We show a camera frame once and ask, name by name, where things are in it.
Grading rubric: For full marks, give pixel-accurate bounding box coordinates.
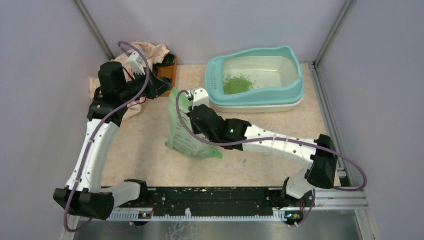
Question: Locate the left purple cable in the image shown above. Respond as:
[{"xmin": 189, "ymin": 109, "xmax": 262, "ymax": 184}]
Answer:
[{"xmin": 63, "ymin": 41, "xmax": 152, "ymax": 233}]

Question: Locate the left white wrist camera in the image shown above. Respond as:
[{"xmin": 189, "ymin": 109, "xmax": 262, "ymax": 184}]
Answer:
[{"xmin": 128, "ymin": 51, "xmax": 146, "ymax": 76}]

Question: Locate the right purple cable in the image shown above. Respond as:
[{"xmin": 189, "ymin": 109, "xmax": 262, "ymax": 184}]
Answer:
[{"xmin": 175, "ymin": 90, "xmax": 369, "ymax": 228}]

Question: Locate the dark plant far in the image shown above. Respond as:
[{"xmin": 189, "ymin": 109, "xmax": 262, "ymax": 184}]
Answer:
[{"xmin": 160, "ymin": 53, "xmax": 176, "ymax": 67}]

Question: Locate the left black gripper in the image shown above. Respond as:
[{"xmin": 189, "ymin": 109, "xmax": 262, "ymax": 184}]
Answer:
[{"xmin": 118, "ymin": 66, "xmax": 172, "ymax": 103}]

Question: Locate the wooden tray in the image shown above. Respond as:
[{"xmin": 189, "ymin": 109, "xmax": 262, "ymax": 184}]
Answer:
[{"xmin": 149, "ymin": 55, "xmax": 178, "ymax": 97}]

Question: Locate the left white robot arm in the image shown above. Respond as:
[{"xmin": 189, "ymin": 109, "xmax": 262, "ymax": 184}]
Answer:
[{"xmin": 53, "ymin": 61, "xmax": 173, "ymax": 220}]

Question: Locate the teal litter box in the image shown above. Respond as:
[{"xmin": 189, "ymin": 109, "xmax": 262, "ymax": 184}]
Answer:
[{"xmin": 204, "ymin": 45, "xmax": 305, "ymax": 113}]

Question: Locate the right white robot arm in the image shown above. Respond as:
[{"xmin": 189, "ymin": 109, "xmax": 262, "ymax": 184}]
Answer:
[{"xmin": 187, "ymin": 105, "xmax": 338, "ymax": 206}]

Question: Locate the green litter bag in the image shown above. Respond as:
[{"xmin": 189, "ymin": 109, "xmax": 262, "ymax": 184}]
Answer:
[{"xmin": 165, "ymin": 87, "xmax": 223, "ymax": 159}]

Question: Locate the white slotted cable duct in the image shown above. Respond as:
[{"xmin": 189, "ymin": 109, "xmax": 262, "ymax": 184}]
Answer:
[{"xmin": 107, "ymin": 208, "xmax": 289, "ymax": 223}]

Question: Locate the purple cable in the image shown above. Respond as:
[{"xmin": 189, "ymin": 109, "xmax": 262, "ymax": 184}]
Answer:
[
  {"xmin": 175, "ymin": 90, "xmax": 369, "ymax": 228},
  {"xmin": 63, "ymin": 41, "xmax": 152, "ymax": 233}
]

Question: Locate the pink patterned cloth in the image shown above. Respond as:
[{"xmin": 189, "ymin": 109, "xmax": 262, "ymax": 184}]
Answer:
[{"xmin": 89, "ymin": 42, "xmax": 171, "ymax": 121}]

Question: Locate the green litter pile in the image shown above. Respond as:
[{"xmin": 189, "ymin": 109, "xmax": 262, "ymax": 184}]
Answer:
[{"xmin": 223, "ymin": 74, "xmax": 255, "ymax": 95}]

